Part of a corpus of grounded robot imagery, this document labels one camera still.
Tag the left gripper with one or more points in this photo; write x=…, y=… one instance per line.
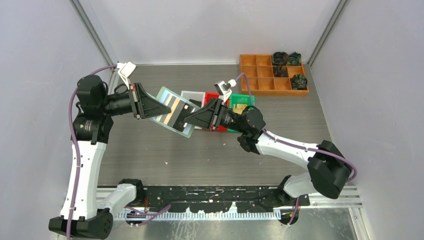
x=143, y=105

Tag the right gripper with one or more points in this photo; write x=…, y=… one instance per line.
x=208, y=117

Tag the gold credit card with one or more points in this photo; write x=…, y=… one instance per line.
x=170, y=102

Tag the black credit card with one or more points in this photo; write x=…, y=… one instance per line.
x=181, y=111

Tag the green card holder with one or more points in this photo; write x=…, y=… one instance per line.
x=189, y=128

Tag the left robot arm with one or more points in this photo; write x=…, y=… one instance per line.
x=82, y=216

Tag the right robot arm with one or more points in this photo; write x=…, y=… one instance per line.
x=327, y=170

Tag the gold cards stack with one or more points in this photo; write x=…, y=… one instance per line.
x=239, y=107

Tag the red plastic bin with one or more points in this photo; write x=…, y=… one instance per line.
x=208, y=96

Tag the white plastic bin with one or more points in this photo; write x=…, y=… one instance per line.
x=195, y=97

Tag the green plastic bin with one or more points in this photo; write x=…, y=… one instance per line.
x=241, y=99

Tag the wooden compartment tray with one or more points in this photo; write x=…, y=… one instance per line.
x=260, y=80

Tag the dark rolled cloth middle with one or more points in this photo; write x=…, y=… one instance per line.
x=280, y=71

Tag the dark rolled cloth top-left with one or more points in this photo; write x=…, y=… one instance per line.
x=280, y=58

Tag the green rolled cloth bottom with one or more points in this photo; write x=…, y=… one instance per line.
x=299, y=82

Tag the green rolled cloth top-right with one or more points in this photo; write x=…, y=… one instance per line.
x=294, y=59

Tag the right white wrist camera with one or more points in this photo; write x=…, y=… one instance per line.
x=224, y=89

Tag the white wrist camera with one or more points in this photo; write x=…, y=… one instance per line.
x=224, y=89
x=125, y=69

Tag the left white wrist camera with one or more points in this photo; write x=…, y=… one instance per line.
x=125, y=69

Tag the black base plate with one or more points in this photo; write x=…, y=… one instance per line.
x=213, y=199

